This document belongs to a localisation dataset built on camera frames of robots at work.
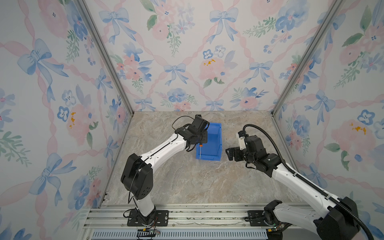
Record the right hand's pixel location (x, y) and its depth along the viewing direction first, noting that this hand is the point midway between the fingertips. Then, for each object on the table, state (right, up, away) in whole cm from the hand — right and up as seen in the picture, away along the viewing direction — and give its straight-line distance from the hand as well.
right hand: (233, 148), depth 82 cm
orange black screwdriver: (-18, +1, +2) cm, 18 cm away
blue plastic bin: (-9, -3, +15) cm, 18 cm away
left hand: (-16, +7, +3) cm, 17 cm away
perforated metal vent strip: (-27, -39, -12) cm, 49 cm away
